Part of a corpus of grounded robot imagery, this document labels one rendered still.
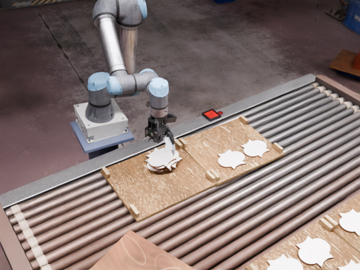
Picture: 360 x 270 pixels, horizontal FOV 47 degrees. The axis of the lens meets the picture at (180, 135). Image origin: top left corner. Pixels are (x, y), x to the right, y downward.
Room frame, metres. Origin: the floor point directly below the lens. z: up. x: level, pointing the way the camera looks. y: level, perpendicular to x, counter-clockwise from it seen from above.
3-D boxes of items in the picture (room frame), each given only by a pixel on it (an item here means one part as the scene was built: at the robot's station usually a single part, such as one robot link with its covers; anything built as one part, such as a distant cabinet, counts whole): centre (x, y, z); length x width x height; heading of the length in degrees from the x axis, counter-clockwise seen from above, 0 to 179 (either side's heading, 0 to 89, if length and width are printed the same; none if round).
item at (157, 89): (1.42, 0.09, 1.35); 0.09 x 0.08 x 0.11; 24
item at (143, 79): (1.50, 0.15, 1.35); 0.11 x 0.11 x 0.08; 24
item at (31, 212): (1.67, -0.11, 0.90); 1.95 x 0.05 x 0.05; 127
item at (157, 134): (1.41, 0.10, 1.19); 0.09 x 0.08 x 0.12; 147
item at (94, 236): (1.47, -0.26, 0.90); 1.95 x 0.05 x 0.05; 127
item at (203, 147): (1.60, -0.25, 0.93); 0.41 x 0.35 x 0.02; 124
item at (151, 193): (1.36, 0.09, 0.93); 0.41 x 0.35 x 0.02; 126
